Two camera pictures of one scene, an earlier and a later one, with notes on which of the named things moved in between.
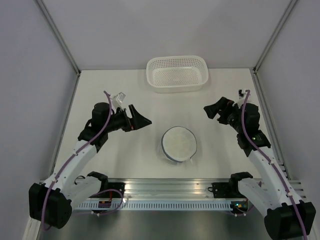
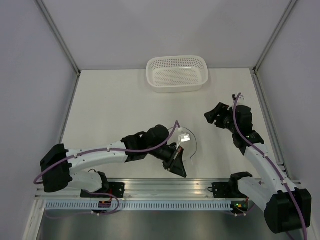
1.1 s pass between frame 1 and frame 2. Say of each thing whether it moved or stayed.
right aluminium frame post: stayed
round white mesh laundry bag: stayed
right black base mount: stayed
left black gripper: moved
